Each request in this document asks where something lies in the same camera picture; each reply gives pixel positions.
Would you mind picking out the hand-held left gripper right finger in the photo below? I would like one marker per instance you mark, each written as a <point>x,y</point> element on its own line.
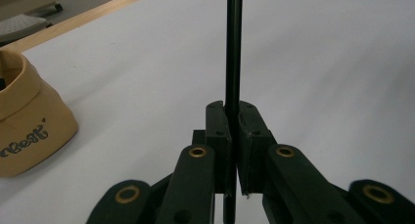
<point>253,152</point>

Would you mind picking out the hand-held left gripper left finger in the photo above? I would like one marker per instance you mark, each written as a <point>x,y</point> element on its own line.
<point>220,145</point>

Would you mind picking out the thin black brush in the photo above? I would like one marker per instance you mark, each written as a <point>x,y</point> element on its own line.
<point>234,38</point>

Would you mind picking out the tan cup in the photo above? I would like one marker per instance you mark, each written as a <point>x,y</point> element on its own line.
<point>29,119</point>

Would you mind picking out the white table sheet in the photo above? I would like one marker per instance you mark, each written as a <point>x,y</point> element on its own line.
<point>326,70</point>

